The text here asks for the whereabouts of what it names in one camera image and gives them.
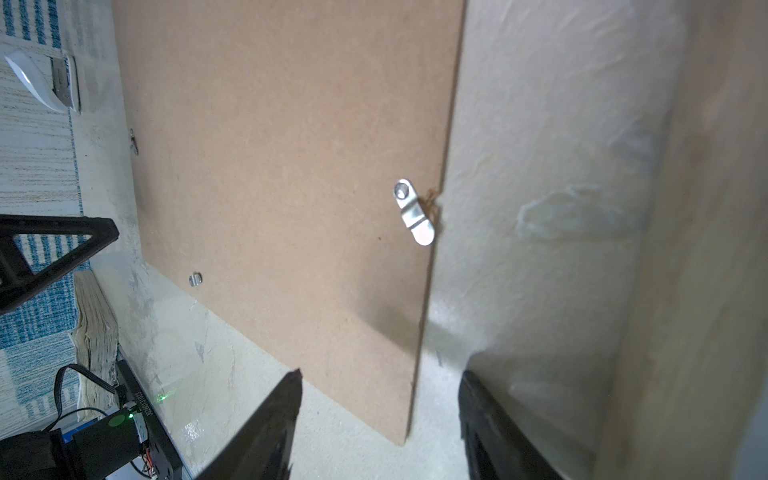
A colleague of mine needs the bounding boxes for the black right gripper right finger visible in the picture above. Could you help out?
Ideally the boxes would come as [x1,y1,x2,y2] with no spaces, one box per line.
[458,370,562,480]

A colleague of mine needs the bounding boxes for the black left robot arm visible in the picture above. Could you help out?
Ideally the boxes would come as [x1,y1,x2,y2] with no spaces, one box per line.
[1,215,184,479]

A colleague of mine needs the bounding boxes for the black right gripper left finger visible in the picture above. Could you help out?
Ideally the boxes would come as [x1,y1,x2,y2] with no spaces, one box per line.
[197,369,303,480]

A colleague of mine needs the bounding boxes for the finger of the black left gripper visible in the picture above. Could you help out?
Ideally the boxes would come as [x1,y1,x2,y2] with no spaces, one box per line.
[1,215,119,314]

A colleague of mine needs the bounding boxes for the small white plastic device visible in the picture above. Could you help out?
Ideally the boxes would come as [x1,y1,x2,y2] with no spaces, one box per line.
[4,49,81,113]

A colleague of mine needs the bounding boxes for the brown frame backing board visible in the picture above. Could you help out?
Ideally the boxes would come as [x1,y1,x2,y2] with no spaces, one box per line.
[112,1,465,445]

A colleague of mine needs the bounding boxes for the light wooden picture frame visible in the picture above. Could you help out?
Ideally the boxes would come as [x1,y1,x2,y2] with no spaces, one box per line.
[594,1,767,479]

